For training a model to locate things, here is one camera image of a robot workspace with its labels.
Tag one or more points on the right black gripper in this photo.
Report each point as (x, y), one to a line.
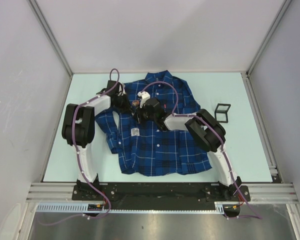
(138, 115)

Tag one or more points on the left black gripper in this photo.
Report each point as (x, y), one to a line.
(127, 107)

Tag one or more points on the blue plaid button shirt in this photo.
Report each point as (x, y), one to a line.
(143, 148)

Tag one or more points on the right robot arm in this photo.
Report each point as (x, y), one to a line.
(208, 135)

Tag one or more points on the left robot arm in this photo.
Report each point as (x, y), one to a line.
(78, 127)

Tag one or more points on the portrait round brooch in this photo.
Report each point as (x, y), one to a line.
(135, 103)

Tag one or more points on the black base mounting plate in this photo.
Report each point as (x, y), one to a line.
(212, 192)

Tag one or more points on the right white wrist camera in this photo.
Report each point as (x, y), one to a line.
(143, 96)

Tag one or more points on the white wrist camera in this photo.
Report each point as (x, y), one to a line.
(143, 96)
(121, 92)

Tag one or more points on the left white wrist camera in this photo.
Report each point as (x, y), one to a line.
(121, 92)

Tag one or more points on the black square frame stand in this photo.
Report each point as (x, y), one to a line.
(221, 112)

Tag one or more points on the grey slotted cable duct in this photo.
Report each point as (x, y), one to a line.
(97, 208)

